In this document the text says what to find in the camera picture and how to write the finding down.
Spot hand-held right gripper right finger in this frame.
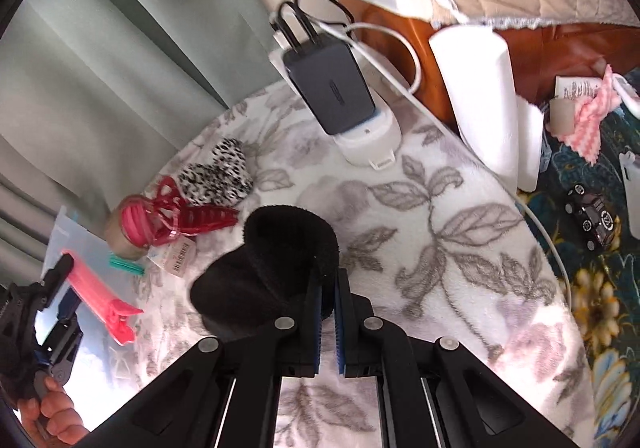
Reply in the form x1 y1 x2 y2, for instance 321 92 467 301
334 268 576 448

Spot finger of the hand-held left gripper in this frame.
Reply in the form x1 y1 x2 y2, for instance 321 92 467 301
30 253 76 301
42 288 84 381

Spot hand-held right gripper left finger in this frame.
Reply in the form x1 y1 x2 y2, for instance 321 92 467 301
87 268 326 448

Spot clear plastic container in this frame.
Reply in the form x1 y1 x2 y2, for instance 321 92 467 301
42 205 151 394

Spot pink hair clip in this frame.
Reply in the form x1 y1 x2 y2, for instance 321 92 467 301
62 251 145 345

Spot black fuzzy cloth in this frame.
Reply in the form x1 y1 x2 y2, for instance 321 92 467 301
190 205 341 341

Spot red claw clip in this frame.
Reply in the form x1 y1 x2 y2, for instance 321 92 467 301
147 175 241 275

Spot leopard print scrunchie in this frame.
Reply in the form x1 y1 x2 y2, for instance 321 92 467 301
179 137 253 206

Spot person's left hand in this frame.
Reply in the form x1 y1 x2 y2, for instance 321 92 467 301
17 375 88 444

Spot teal coiled ties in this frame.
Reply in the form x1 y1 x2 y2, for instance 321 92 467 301
109 255 146 275

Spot brown tape roll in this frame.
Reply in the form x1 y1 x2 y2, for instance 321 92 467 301
105 195 156 261

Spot pink coiled ties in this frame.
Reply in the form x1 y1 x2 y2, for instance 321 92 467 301
122 198 158 249

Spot white power strip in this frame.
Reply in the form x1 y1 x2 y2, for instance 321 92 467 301
267 23 403 169

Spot grey green curtain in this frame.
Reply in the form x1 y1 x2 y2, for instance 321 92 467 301
0 0 341 249

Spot black charger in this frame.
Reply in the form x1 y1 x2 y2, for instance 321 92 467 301
282 42 377 135

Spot white rectangular block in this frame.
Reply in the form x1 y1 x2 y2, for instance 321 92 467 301
515 97 547 193

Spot dark floral cloth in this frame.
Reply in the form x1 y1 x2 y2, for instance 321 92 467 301
515 93 640 448

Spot white cylinder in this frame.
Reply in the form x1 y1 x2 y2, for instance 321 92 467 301
428 24 518 194

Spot black toy car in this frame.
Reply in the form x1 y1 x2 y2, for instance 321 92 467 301
565 183 621 249

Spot small beige roll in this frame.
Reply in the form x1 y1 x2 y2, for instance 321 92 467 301
547 98 576 134

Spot pink cloth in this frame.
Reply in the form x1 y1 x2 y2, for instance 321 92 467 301
572 66 623 164

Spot white phone case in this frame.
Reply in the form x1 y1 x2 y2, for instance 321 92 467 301
618 149 640 210

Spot white printed tube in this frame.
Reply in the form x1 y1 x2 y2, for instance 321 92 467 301
554 76 603 102

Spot white rounded object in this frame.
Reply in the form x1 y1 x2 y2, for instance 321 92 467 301
612 73 640 114

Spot black cables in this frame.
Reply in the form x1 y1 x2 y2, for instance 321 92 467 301
277 0 356 49

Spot brown wooden bed frame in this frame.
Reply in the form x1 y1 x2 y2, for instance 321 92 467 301
332 0 640 129

